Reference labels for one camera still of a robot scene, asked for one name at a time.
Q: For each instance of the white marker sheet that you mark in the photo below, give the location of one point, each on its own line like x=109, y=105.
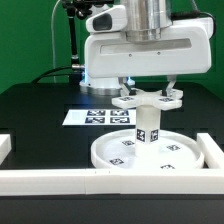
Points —
x=99, y=117

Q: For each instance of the white U-shaped fence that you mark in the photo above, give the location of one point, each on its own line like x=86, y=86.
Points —
x=111, y=181

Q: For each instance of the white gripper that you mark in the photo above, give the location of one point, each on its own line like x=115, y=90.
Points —
x=183, y=48

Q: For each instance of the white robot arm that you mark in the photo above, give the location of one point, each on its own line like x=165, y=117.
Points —
x=140, y=38

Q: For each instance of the white round table top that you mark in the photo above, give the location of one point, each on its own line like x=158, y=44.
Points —
x=125, y=149

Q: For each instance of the white cross-shaped table base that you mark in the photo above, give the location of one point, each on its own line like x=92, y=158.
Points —
x=154, y=99

